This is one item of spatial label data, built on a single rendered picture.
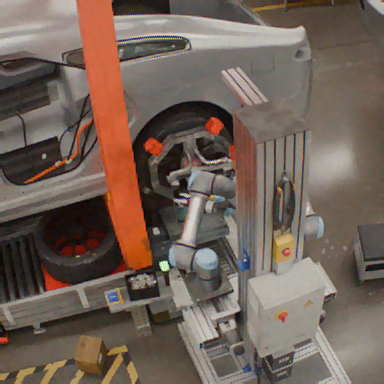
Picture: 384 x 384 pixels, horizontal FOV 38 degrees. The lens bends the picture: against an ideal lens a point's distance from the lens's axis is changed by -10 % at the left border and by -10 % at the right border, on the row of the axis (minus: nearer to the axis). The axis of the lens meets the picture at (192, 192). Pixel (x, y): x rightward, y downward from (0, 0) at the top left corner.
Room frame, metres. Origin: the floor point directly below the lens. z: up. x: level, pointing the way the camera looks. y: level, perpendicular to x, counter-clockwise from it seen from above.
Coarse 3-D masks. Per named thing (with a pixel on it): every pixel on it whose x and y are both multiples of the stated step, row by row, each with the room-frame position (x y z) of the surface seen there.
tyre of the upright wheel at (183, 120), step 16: (160, 112) 3.33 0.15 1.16; (176, 112) 3.29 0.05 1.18; (192, 112) 3.29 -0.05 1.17; (208, 112) 3.35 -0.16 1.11; (144, 128) 3.27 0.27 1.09; (160, 128) 3.18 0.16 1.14; (176, 128) 3.17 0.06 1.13; (224, 128) 3.27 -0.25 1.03; (144, 160) 3.11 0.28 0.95; (144, 176) 3.11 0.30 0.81
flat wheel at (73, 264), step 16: (64, 208) 3.21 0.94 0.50; (80, 208) 3.21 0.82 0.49; (96, 208) 3.18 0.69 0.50; (48, 224) 3.07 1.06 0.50; (64, 224) 3.18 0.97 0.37; (80, 224) 3.21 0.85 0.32; (96, 224) 3.18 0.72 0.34; (48, 240) 2.92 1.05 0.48; (64, 240) 2.90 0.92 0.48; (80, 240) 2.89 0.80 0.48; (112, 240) 2.85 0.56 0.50; (48, 256) 2.74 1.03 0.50; (64, 256) 2.74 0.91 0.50; (80, 256) 2.72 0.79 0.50; (96, 256) 2.71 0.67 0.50; (112, 256) 2.78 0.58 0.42; (48, 272) 2.76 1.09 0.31; (64, 272) 2.66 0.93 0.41; (80, 272) 2.65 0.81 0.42; (96, 272) 2.68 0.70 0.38
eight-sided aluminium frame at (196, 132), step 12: (180, 132) 3.14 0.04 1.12; (192, 132) 3.13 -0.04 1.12; (204, 132) 3.13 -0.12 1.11; (168, 144) 3.07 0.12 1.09; (228, 144) 3.17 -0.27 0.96; (156, 156) 3.06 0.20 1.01; (156, 168) 3.05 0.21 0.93; (156, 180) 3.05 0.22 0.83; (156, 192) 3.04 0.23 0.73; (168, 192) 3.06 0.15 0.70
